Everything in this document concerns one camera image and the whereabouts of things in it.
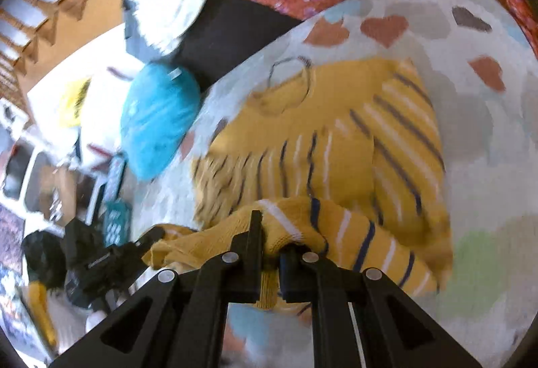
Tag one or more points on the teal dotted box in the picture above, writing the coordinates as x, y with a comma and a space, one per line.
115, 221

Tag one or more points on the white cabinet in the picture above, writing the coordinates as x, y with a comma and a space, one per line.
25, 178

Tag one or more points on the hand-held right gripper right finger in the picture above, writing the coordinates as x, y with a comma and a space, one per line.
290, 275

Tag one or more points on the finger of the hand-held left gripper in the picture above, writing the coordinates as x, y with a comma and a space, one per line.
149, 244

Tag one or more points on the white yellow plush toy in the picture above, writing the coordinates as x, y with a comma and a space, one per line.
96, 115

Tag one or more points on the white heart print quilt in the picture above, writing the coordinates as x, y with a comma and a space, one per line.
483, 183

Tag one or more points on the yellow striped sweater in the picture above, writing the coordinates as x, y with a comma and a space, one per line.
336, 120

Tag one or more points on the teal pillow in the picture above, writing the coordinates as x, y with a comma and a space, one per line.
155, 120

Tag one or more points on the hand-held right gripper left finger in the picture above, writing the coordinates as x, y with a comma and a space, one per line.
255, 267

